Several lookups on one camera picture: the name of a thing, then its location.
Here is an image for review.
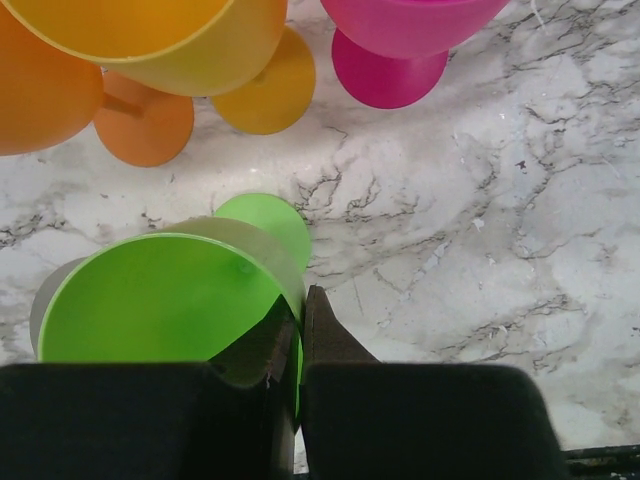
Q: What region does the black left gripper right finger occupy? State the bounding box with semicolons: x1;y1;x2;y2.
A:
302;286;569;479

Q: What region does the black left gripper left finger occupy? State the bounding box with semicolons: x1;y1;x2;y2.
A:
1;299;298;479

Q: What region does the green wine glass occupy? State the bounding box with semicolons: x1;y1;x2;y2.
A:
37;192;314;426

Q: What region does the yellow wine glass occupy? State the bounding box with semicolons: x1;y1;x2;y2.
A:
4;0;316;135

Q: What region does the pink wine glass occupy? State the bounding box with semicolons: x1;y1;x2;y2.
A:
322;0;508;109

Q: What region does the orange wine glass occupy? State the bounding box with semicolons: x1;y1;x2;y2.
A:
1;8;194;167

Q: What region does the clear tape roll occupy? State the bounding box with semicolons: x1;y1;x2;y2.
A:
28;217;301;361

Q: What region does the black front mounting rail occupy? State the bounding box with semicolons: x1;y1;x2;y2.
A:
564;444;640;480

